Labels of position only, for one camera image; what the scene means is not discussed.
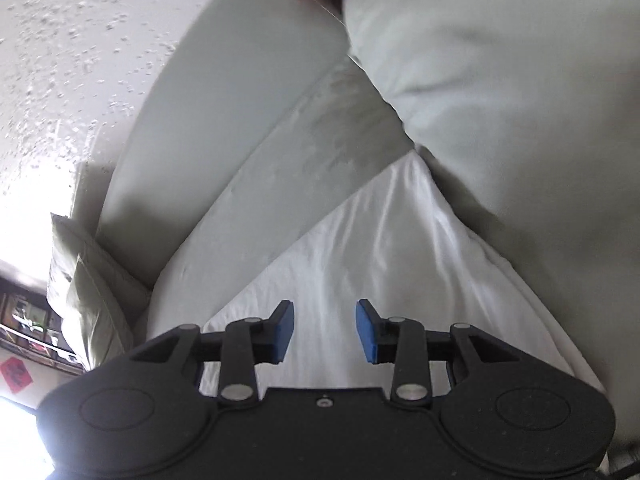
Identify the red paper decoration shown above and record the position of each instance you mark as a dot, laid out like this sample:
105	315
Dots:
15	371

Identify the grey sofa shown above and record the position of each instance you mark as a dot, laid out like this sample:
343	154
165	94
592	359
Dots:
240	110

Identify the cluttered wall shelf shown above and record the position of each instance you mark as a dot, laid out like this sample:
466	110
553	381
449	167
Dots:
30	330

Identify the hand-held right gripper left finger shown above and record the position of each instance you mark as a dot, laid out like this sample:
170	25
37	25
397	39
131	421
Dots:
282	332

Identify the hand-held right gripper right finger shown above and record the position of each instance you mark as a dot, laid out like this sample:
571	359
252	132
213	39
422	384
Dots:
367	332

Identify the light grey shirt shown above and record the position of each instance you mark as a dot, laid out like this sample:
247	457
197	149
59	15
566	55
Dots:
390	240

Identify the olive cushion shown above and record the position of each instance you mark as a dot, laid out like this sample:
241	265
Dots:
95	315
75	245

